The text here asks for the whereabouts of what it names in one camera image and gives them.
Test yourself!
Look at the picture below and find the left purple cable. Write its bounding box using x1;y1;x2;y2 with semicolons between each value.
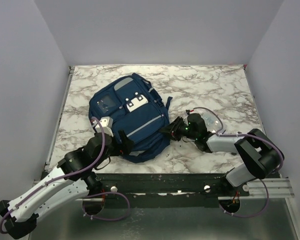
0;118;131;235

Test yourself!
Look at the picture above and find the purple cable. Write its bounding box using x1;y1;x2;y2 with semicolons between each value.
189;106;285;218
0;118;131;235

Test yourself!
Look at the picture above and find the navy blue student backpack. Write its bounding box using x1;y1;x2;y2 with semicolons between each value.
88;73;173;163

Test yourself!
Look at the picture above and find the clear plastic pencil case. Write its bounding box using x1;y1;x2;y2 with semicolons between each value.
201;111;227;134

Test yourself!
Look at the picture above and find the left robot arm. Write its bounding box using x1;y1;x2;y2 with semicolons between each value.
0;130;134;240

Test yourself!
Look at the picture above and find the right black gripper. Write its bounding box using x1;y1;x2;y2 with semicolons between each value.
158;116;198;142

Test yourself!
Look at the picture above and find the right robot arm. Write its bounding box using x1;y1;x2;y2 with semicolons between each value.
159;113;284;196

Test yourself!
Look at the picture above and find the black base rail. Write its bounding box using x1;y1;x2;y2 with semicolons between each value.
42;172;282;208

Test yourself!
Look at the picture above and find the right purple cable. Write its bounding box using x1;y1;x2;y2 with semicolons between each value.
189;106;285;218

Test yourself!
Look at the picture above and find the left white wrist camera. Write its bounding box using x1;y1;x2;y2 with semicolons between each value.
91;116;114;137

